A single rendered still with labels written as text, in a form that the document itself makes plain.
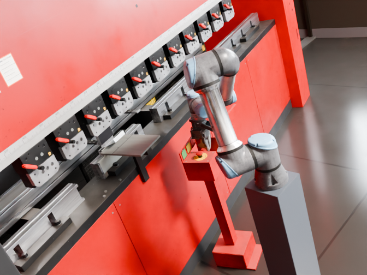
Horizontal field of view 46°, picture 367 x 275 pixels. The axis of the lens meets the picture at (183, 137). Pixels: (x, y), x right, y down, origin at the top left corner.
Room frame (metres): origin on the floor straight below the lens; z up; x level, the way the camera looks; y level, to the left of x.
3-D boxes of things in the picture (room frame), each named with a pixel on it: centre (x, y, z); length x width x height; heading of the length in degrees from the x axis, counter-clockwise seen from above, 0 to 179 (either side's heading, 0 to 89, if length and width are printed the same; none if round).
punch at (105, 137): (2.06, 0.38, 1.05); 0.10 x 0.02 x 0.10; 141
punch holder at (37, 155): (1.72, 0.64, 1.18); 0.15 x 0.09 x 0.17; 141
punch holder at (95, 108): (2.04, 0.40, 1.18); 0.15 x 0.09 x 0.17; 141
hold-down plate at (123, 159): (2.05, 0.31, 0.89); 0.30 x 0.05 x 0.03; 141
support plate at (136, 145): (1.96, 0.27, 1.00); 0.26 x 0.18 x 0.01; 51
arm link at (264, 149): (1.60, -0.30, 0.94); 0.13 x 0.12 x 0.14; 97
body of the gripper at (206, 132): (2.08, -0.10, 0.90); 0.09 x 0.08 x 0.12; 57
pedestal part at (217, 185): (2.04, -0.07, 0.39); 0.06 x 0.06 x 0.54; 57
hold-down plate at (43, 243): (1.55, 0.71, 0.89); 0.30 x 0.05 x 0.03; 141
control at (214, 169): (2.04, -0.07, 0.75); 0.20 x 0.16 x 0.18; 147
